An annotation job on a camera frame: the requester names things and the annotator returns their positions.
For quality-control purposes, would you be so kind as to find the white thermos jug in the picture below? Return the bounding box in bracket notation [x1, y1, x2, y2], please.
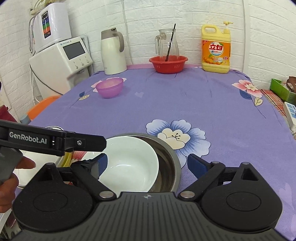
[101, 28, 127, 75]

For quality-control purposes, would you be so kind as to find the orange plastic basin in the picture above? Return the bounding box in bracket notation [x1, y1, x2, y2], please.
[28, 95, 61, 121]

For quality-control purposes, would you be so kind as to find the person's left hand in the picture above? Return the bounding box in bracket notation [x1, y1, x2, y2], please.
[0, 157, 36, 213]

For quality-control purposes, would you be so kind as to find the purple floral tablecloth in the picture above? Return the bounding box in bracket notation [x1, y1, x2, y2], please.
[32, 68, 295, 240]

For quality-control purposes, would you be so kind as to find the purple plastic bowl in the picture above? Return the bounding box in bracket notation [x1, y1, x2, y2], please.
[95, 77, 124, 98]

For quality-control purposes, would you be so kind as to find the red plastic basket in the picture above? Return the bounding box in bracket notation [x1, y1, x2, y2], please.
[149, 55, 188, 74]

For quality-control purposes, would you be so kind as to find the white water dispenser machine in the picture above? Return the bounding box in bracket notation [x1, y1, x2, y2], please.
[29, 36, 93, 99]

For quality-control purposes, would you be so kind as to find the stainless steel bowl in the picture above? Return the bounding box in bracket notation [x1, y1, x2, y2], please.
[114, 133, 182, 193]

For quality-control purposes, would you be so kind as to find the white blue box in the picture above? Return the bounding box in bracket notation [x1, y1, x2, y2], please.
[283, 102, 296, 133]

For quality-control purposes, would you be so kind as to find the green box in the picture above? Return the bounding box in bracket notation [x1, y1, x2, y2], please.
[270, 78, 296, 105]

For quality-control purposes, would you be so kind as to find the white ceramic bowl red pattern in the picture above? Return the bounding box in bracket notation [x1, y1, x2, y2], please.
[82, 136, 159, 196]

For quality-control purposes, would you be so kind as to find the clear glass pitcher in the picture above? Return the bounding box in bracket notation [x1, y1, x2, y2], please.
[154, 29, 180, 57]

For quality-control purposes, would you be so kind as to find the yellow dish soap bottle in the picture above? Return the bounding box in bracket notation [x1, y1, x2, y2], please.
[201, 21, 233, 74]

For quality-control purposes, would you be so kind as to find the yellow plastic plate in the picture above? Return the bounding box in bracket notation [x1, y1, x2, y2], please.
[61, 153, 73, 167]

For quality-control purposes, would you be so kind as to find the black stirring stick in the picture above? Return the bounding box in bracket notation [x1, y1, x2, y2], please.
[165, 23, 176, 62]

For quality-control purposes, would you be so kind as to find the grey pipe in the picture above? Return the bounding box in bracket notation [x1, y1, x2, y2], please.
[20, 114, 31, 125]

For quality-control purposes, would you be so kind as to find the white water purifier box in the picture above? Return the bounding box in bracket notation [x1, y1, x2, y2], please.
[29, 3, 72, 53]

